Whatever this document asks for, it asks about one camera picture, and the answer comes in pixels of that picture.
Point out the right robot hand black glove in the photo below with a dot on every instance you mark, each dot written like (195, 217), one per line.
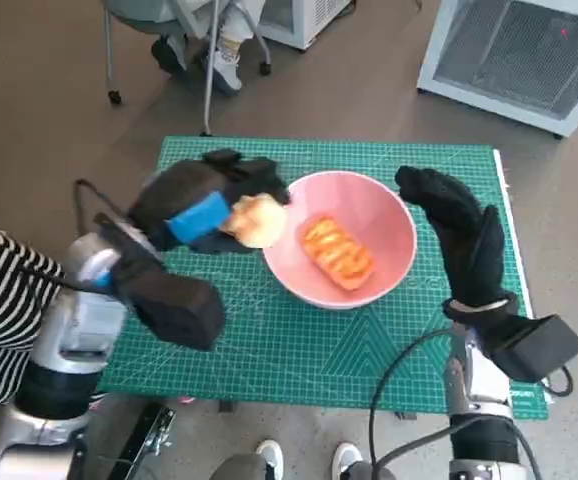
(469, 240)

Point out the pink bowl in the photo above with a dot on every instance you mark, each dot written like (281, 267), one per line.
(394, 240)

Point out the long orange glazed bread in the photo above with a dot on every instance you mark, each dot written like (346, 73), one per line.
(336, 252)

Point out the round tan bread bun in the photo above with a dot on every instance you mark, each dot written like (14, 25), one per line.
(259, 222)

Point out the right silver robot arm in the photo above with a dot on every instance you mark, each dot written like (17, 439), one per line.
(479, 380)

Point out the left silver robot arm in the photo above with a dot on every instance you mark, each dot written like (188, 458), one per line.
(84, 320)

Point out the white cabinet with mesh panel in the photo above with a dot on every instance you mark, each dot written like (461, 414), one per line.
(509, 50)

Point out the green cutting mat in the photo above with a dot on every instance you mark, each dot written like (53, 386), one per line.
(294, 350)

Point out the standing person's legs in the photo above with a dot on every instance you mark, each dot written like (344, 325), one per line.
(269, 455)

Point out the silver metal leg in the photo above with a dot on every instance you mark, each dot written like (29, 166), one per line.
(208, 85)

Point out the seated person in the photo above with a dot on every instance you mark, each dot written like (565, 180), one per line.
(226, 55)

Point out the grey chair with castors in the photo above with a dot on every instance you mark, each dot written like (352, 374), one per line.
(134, 17)

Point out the person beside table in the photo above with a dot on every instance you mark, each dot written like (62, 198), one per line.
(4, 300)

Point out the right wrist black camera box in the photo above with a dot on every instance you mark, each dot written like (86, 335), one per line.
(539, 350)

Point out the black metal bracket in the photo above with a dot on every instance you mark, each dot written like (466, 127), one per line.
(149, 432)

